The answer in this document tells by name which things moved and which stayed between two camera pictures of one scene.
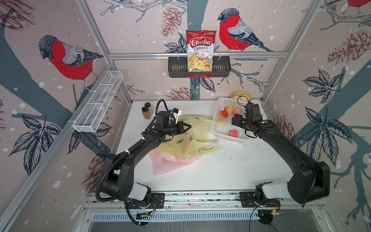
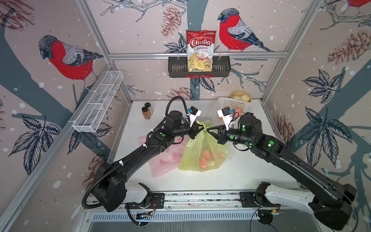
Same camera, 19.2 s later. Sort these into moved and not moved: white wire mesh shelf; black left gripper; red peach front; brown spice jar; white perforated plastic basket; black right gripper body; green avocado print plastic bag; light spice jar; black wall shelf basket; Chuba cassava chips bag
Moved: green avocado print plastic bag; black left gripper; black right gripper body; red peach front
Not moved: light spice jar; Chuba cassava chips bag; brown spice jar; white perforated plastic basket; white wire mesh shelf; black wall shelf basket
